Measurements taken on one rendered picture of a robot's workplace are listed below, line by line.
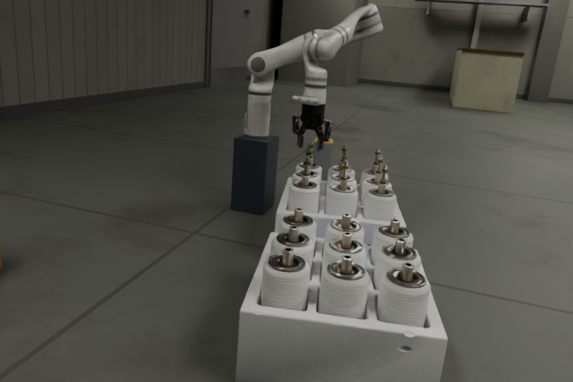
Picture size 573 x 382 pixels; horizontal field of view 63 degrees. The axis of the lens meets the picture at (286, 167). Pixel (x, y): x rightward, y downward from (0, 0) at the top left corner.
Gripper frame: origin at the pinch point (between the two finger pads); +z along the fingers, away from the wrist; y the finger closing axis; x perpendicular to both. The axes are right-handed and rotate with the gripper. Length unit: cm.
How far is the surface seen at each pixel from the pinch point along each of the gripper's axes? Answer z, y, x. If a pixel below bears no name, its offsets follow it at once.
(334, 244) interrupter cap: 10, -31, 46
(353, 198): 11.7, -19.9, 7.8
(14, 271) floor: 35, 55, 68
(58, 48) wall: -13, 275, -103
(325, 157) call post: 9.7, 5.3, -25.6
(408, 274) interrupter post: 9, -48, 52
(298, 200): 14.0, -5.1, 15.5
